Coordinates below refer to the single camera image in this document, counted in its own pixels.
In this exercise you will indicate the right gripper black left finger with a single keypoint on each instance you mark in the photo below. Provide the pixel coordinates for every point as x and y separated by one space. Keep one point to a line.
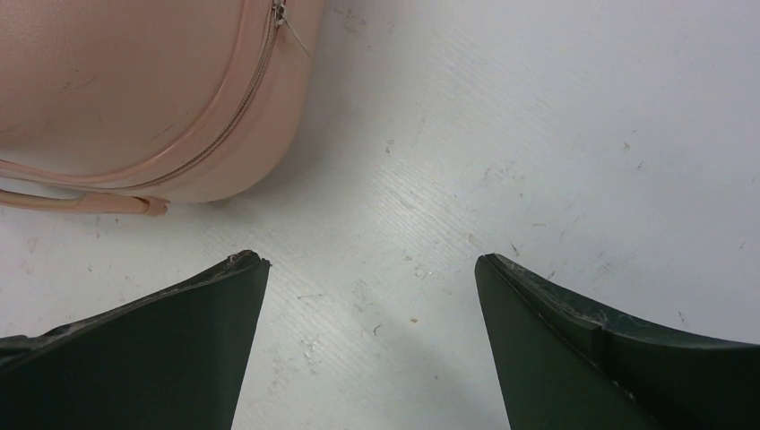
174 359

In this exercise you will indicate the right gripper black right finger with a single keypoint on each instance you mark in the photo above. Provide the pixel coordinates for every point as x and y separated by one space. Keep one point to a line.
565 361

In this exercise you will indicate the pink suitcase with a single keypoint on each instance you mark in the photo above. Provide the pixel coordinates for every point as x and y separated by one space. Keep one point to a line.
138 104

